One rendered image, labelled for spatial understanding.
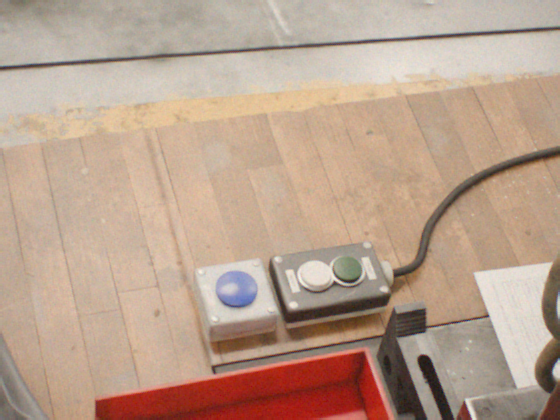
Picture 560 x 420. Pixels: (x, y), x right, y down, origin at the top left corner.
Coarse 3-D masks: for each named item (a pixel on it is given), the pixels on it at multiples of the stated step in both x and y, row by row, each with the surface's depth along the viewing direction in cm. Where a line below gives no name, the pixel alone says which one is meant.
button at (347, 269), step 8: (344, 256) 123; (336, 264) 123; (344, 264) 123; (352, 264) 123; (360, 264) 123; (336, 272) 122; (344, 272) 122; (352, 272) 122; (360, 272) 122; (344, 280) 122; (352, 280) 122
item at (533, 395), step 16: (464, 400) 92; (480, 400) 92; (496, 400) 92; (512, 400) 92; (528, 400) 92; (544, 400) 92; (464, 416) 92; (480, 416) 91; (496, 416) 91; (512, 416) 91; (528, 416) 91
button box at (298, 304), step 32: (512, 160) 137; (288, 256) 123; (320, 256) 124; (352, 256) 124; (416, 256) 128; (288, 288) 121; (352, 288) 122; (384, 288) 122; (288, 320) 121; (320, 320) 123
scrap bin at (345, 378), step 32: (352, 352) 114; (192, 384) 111; (224, 384) 112; (256, 384) 114; (288, 384) 116; (320, 384) 117; (352, 384) 119; (96, 416) 111; (128, 416) 112; (160, 416) 114; (192, 416) 115; (224, 416) 115; (256, 416) 115; (288, 416) 116; (320, 416) 116; (352, 416) 117; (384, 416) 112
